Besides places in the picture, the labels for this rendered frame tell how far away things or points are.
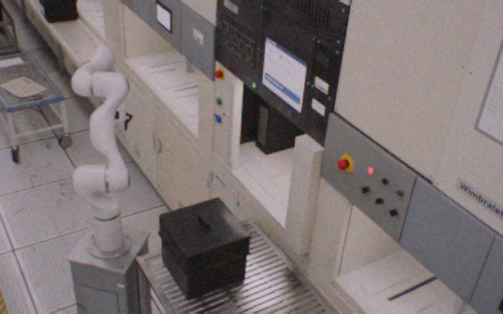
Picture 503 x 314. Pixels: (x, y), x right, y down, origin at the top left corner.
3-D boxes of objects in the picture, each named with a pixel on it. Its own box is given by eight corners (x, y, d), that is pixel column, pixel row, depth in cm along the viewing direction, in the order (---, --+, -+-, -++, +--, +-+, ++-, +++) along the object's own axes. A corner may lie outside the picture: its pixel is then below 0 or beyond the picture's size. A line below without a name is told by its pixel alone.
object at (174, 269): (217, 239, 267) (218, 211, 258) (247, 279, 248) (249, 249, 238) (160, 259, 255) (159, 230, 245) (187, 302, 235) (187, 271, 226)
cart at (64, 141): (-18, 108, 501) (-30, 57, 474) (43, 95, 526) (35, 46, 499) (14, 165, 435) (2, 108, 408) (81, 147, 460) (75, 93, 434)
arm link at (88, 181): (119, 221, 246) (115, 175, 233) (75, 222, 244) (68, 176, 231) (121, 203, 256) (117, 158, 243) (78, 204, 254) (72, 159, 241)
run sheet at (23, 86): (-3, 85, 441) (-3, 83, 440) (24, 76, 457) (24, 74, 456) (21, 99, 426) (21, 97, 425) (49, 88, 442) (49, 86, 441)
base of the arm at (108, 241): (80, 253, 254) (75, 222, 244) (99, 227, 270) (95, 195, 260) (120, 263, 251) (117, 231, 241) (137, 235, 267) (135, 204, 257)
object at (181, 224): (157, 233, 247) (156, 208, 239) (218, 213, 260) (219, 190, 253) (186, 277, 226) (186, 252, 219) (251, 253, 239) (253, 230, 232)
